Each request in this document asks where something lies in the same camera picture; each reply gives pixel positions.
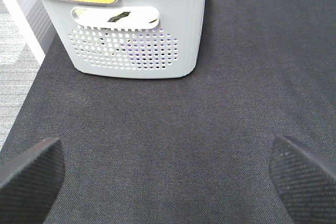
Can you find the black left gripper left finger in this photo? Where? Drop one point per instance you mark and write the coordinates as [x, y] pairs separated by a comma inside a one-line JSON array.
[[30, 182]]

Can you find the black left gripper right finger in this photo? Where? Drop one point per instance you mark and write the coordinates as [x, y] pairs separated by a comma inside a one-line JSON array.
[[304, 180]]

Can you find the black table cloth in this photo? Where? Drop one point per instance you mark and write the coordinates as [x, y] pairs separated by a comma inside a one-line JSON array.
[[193, 149]]

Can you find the grey perforated plastic basket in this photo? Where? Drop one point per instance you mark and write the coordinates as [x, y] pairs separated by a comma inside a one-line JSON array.
[[141, 39]]

